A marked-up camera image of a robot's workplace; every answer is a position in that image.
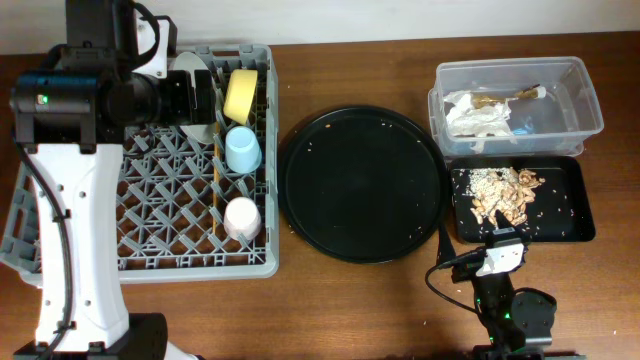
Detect food scraps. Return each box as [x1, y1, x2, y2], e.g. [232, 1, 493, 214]
[466, 167, 546, 227]

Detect yellow bowl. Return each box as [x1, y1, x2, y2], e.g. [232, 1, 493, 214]
[223, 69, 258, 125]

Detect blue plastic cup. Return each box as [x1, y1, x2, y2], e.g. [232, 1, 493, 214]
[225, 126, 262, 174]

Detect gold snack wrapper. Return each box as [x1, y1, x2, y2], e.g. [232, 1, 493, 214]
[471, 84, 547, 109]

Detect pink plastic cup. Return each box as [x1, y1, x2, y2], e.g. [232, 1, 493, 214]
[223, 197, 262, 241]

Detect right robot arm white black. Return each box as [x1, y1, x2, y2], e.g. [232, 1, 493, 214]
[425, 213, 583, 360]

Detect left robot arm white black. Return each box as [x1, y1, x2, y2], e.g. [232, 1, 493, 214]
[10, 1, 215, 359]

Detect grey plastic dishwasher rack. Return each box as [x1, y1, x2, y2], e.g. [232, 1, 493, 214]
[0, 44, 280, 286]

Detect clear plastic waste bin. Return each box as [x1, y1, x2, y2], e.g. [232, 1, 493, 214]
[428, 56, 604, 158]

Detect black rectangular tray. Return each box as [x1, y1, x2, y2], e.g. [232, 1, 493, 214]
[450, 156, 596, 244]

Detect blue plastic scrap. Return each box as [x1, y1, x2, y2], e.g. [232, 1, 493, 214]
[510, 116, 535, 136]

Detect round black tray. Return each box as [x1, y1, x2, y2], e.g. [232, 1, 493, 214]
[277, 105, 451, 264]

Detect crumpled white paper napkin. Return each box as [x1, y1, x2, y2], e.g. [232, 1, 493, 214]
[443, 91, 517, 154]

